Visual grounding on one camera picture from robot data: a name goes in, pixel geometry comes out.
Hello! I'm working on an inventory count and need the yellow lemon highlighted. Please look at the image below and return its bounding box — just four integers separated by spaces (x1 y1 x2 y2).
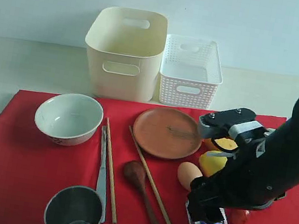
198 150 227 177

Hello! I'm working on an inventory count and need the white ceramic bowl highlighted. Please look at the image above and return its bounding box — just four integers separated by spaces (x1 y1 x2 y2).
34 94 104 146

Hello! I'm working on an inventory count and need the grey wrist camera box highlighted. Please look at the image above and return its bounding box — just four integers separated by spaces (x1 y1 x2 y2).
197 108 274 146

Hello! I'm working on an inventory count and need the white perforated plastic basket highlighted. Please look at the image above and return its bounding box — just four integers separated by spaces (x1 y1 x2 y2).
159 34 223 109

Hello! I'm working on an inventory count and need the right wooden chopstick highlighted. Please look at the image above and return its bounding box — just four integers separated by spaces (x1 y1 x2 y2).
129 126 172 224

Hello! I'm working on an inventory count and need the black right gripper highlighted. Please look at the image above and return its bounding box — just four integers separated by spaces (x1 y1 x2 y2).
187 132 297 223

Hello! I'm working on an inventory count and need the brown round plate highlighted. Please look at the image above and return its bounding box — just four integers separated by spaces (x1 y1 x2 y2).
133 107 202 160

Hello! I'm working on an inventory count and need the metal table knife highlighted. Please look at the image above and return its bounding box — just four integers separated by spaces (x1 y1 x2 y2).
96 126 107 223

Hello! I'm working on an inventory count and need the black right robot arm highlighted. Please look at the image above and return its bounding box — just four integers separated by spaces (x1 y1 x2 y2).
187 98 299 223

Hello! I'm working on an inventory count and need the wooden chopstick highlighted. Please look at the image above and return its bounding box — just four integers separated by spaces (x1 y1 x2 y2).
106 117 117 224
129 126 172 224

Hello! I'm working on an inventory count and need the left wooden chopstick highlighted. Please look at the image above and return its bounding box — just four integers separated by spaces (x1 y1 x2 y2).
106 117 117 224

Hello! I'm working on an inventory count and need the cream plastic storage bin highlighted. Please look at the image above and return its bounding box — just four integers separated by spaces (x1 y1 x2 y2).
85 7 168 102

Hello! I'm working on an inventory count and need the yellow cheese wedge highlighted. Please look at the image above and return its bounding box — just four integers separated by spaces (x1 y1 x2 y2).
203 138 238 151

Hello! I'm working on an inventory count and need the dark wooden spoon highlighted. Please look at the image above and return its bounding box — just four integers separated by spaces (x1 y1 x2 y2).
123 160 159 224

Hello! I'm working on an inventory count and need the brown egg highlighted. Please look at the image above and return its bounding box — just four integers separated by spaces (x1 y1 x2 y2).
177 162 203 191

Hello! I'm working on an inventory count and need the red sausage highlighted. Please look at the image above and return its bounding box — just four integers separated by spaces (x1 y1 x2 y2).
228 209 250 224

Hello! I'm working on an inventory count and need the stainless steel cup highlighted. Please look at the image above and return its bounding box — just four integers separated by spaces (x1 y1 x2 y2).
43 185 103 224

